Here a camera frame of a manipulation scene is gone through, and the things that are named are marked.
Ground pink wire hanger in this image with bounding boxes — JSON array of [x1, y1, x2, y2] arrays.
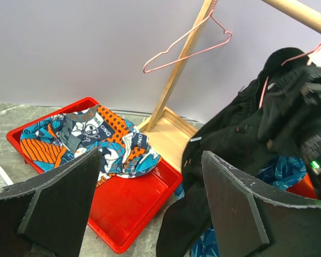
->
[[142, 0, 233, 74], [258, 42, 321, 109]]

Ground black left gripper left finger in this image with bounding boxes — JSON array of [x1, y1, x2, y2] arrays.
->
[[0, 148, 102, 256]]

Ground blue leaf print shorts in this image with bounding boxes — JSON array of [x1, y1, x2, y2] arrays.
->
[[190, 156, 307, 257]]

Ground empty pink wire hanger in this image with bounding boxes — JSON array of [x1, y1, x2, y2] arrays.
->
[[142, 0, 233, 74]]

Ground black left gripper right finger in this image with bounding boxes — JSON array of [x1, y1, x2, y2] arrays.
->
[[202, 151, 321, 256]]

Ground black shorts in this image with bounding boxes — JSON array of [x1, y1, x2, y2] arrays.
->
[[156, 47, 308, 256]]

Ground orange blue patterned shorts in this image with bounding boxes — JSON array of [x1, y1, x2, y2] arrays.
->
[[20, 104, 162, 186]]

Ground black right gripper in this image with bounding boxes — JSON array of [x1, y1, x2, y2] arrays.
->
[[256, 63, 321, 150]]

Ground wooden clothes rack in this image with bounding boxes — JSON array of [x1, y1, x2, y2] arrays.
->
[[137, 0, 321, 173]]

